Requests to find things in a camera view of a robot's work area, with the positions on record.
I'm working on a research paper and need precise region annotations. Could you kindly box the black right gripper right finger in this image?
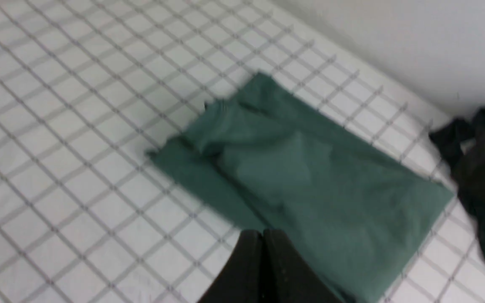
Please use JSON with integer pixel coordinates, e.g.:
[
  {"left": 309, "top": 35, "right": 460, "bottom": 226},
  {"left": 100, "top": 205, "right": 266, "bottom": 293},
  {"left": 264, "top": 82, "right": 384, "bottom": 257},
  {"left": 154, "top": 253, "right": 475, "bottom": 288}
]
[{"left": 264, "top": 229, "right": 341, "bottom": 303}]

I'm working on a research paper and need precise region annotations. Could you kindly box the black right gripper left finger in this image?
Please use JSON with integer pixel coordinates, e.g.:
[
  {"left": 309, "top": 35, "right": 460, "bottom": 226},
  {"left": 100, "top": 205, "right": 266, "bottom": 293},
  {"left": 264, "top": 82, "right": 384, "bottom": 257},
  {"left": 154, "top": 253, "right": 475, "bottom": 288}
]
[{"left": 198, "top": 230, "right": 263, "bottom": 303}]

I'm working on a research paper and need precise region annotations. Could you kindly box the green long-sleeved shirt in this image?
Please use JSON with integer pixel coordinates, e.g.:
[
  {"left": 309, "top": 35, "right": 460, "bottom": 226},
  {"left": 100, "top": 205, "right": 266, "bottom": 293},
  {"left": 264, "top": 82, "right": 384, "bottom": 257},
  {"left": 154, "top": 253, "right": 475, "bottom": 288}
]
[{"left": 148, "top": 73, "right": 453, "bottom": 303}]

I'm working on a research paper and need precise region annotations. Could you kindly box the white checkered table cloth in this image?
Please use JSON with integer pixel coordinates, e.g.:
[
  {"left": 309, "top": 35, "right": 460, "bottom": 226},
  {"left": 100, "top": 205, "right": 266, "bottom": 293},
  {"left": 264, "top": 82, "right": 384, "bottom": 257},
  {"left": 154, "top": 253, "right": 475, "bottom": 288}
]
[{"left": 0, "top": 0, "right": 485, "bottom": 303}]

